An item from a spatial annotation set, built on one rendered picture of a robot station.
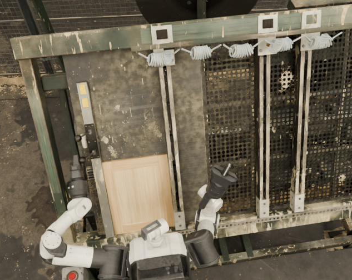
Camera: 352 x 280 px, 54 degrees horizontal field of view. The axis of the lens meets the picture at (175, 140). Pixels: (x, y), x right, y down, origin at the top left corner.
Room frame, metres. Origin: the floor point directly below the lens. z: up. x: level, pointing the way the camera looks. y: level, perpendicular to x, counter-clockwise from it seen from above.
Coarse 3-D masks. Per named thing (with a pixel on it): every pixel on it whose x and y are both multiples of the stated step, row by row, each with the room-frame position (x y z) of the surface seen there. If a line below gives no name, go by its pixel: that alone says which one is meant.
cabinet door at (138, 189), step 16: (128, 160) 1.08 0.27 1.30; (144, 160) 1.08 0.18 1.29; (160, 160) 1.09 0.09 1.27; (112, 176) 1.02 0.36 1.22; (128, 176) 1.02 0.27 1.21; (144, 176) 1.03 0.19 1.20; (160, 176) 1.03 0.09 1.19; (112, 192) 0.96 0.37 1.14; (128, 192) 0.97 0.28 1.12; (144, 192) 0.97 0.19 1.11; (160, 192) 0.98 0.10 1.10; (112, 208) 0.90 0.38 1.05; (128, 208) 0.91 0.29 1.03; (144, 208) 0.91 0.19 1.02; (160, 208) 0.92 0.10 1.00; (128, 224) 0.84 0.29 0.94; (144, 224) 0.85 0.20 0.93
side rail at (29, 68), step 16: (32, 64) 1.31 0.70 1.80; (32, 80) 1.27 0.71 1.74; (32, 96) 1.22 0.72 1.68; (32, 112) 1.17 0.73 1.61; (48, 112) 1.24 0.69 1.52; (48, 128) 1.15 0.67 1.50; (48, 144) 1.08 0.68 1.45; (48, 160) 1.03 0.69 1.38; (48, 176) 0.98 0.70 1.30; (64, 192) 0.95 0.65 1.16; (64, 208) 0.87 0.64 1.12; (64, 240) 0.75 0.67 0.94
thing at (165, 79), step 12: (156, 36) 1.39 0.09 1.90; (168, 36) 1.39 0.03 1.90; (168, 48) 1.26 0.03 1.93; (168, 60) 1.24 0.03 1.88; (168, 72) 1.33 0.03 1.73; (168, 84) 1.29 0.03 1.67; (168, 96) 1.28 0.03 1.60; (168, 108) 1.23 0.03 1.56; (168, 120) 1.21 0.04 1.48; (168, 132) 1.15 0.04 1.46; (168, 144) 1.11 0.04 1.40; (168, 156) 1.07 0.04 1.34; (180, 180) 1.00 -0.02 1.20; (180, 192) 0.95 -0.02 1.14; (180, 204) 0.91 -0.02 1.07; (180, 216) 0.86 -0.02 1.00; (180, 228) 0.82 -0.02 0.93
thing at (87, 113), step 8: (80, 96) 1.25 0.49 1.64; (88, 96) 1.25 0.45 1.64; (88, 104) 1.22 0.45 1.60; (88, 112) 1.20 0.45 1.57; (88, 120) 1.18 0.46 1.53; (96, 136) 1.14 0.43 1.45; (96, 160) 1.05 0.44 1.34; (96, 168) 1.03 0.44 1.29; (96, 176) 1.00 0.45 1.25; (96, 184) 0.97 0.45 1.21; (104, 184) 0.97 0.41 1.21; (104, 192) 0.95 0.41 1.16; (104, 200) 0.92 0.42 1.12; (104, 208) 0.89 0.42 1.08; (104, 216) 0.86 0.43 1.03; (104, 224) 0.83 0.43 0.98; (112, 224) 0.83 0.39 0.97; (112, 232) 0.80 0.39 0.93
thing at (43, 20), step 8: (32, 0) 1.83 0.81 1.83; (40, 0) 1.84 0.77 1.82; (200, 0) 1.90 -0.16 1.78; (40, 8) 1.83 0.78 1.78; (200, 8) 1.88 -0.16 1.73; (40, 16) 1.85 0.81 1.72; (200, 16) 1.87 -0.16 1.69; (48, 24) 1.86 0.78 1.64; (48, 32) 1.86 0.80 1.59; (56, 56) 1.92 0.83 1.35; (64, 72) 1.94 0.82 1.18; (344, 128) 1.63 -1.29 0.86; (344, 136) 1.55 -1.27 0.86
